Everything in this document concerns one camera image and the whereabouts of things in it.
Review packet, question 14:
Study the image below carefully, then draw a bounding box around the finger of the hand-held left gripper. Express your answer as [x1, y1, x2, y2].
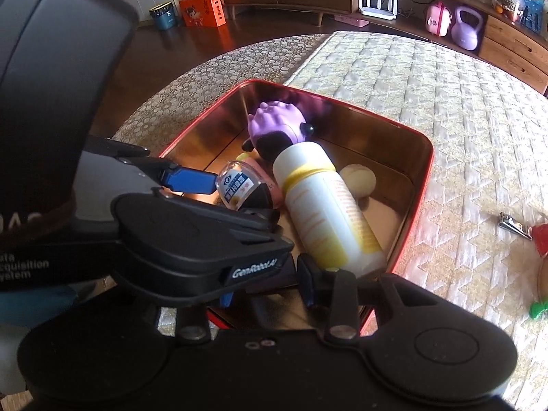
[111, 190, 296, 301]
[86, 137, 217, 195]

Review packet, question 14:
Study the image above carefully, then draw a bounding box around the pink toy suitcase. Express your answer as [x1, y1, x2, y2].
[426, 1, 452, 35]

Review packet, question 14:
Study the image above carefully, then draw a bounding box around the red sachet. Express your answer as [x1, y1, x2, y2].
[531, 221, 548, 258]

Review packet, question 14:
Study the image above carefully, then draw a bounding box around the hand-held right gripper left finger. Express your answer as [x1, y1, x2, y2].
[146, 291, 234, 345]

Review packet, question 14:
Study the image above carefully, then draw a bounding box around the small clear bottle black cap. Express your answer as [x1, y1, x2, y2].
[216, 160, 269, 211]

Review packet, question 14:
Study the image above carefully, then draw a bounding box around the quilted cream table mat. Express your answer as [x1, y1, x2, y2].
[285, 31, 548, 411]

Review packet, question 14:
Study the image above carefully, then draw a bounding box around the purple spiky toy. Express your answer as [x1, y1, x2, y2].
[244, 100, 315, 159]

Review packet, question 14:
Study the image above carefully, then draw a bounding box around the red tin box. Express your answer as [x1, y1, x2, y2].
[158, 79, 434, 339]

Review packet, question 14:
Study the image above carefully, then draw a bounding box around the blue bucket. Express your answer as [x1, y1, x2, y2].
[149, 2, 177, 30]

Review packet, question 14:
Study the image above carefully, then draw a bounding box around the white router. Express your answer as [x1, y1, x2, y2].
[359, 0, 397, 20]

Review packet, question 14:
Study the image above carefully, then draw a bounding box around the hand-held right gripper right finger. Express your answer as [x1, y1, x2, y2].
[297, 254, 433, 346]

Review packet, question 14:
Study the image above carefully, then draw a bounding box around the metal nail clipper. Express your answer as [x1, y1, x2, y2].
[498, 212, 534, 240]

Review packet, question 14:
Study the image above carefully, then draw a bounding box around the purple kettlebell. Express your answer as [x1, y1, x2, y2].
[451, 6, 484, 50]

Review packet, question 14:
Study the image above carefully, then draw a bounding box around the white bottle yellow band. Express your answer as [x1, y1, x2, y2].
[273, 141, 388, 277]

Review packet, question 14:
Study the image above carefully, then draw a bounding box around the orange gift box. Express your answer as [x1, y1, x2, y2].
[179, 0, 225, 27]

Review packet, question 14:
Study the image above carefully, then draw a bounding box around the clear plastic bag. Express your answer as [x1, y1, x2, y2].
[490, 0, 525, 22]

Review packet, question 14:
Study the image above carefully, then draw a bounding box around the small cream round toy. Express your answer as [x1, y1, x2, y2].
[340, 163, 377, 200]

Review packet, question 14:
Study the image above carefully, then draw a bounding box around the pink flat box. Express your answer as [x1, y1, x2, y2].
[334, 14, 370, 27]

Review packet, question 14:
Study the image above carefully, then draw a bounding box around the beige bowl white inside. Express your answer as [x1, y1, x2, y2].
[536, 261, 548, 300]

